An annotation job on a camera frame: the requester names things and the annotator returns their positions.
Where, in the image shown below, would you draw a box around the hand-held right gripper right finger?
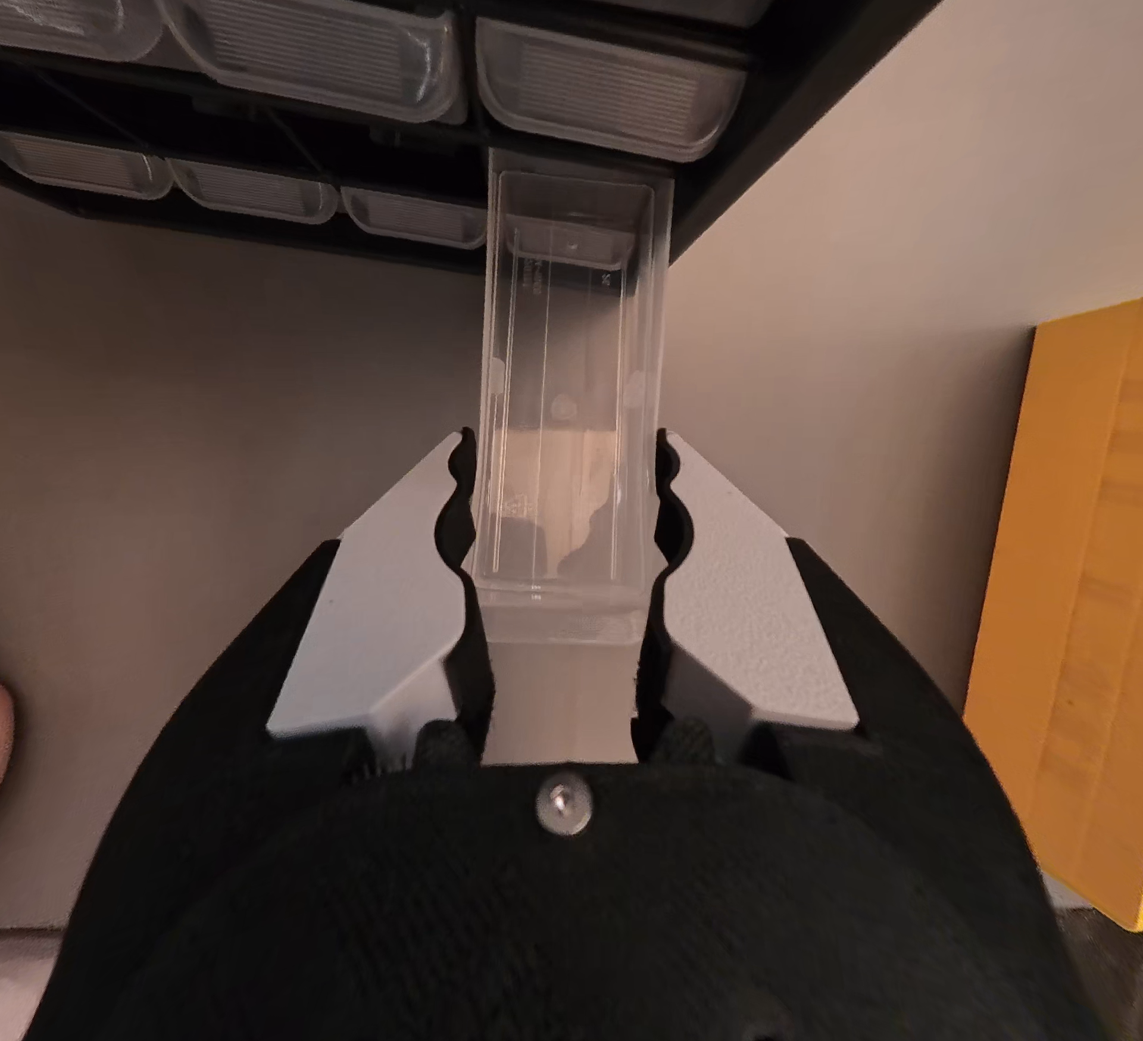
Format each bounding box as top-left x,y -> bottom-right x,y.
636,428 -> 862,740

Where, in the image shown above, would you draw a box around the black drawer cabinet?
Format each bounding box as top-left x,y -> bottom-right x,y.
0,0 -> 1059,274

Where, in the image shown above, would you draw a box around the clear plastic drawer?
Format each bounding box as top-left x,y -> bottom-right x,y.
463,148 -> 673,644

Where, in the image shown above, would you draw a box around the yellow plastic bin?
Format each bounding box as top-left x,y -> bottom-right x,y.
963,298 -> 1143,935

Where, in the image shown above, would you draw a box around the rows of clear drawers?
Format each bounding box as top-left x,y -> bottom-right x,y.
0,0 -> 880,251

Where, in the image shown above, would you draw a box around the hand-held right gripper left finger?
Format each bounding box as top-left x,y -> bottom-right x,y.
264,428 -> 496,743

